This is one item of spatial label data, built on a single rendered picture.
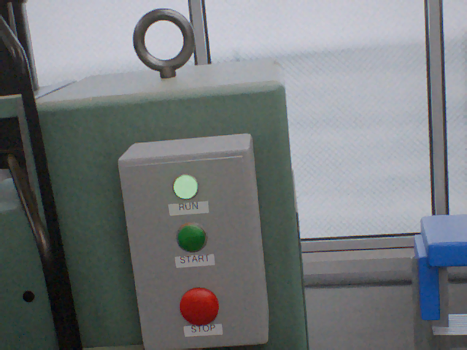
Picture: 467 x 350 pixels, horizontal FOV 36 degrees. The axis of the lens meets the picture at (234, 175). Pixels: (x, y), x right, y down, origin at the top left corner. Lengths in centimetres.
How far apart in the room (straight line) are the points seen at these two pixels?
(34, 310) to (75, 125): 20
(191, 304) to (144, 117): 16
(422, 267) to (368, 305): 81
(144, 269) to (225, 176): 10
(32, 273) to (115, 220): 12
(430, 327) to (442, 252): 16
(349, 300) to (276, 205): 149
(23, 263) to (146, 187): 20
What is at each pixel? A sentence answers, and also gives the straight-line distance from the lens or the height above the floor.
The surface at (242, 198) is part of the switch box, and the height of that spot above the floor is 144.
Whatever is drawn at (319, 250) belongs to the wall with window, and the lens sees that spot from 210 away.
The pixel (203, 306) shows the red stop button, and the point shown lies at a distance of 57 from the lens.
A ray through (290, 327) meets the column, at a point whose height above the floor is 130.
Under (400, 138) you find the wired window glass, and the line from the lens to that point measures 203.
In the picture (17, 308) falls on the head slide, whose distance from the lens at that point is 73.
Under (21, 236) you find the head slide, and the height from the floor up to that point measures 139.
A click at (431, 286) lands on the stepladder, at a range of 131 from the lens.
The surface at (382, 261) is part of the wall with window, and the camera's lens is 205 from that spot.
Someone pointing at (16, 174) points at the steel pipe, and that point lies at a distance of 70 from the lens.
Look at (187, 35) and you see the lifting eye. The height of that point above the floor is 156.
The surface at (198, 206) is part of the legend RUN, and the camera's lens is 55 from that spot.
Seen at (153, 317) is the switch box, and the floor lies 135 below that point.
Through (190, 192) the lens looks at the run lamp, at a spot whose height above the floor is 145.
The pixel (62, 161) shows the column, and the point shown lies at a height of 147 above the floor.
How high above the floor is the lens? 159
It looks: 14 degrees down
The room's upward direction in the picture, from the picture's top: 6 degrees counter-clockwise
